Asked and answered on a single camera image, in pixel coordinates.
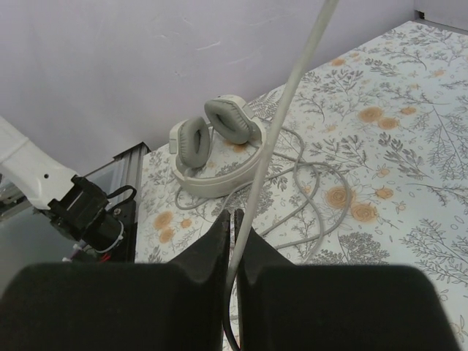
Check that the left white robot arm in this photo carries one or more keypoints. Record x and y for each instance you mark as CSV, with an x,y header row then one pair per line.
x,y
102,225

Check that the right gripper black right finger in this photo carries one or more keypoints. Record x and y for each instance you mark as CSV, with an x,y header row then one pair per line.
x,y
284,306

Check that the floral table mat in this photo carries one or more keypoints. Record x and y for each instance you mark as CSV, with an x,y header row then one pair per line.
x,y
371,167

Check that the aluminium frame rail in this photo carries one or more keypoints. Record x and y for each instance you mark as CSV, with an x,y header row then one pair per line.
x,y
124,169

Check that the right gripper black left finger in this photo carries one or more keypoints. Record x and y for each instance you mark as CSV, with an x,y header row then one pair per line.
x,y
121,306

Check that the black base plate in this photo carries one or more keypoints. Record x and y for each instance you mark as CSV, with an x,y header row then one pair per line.
x,y
123,252

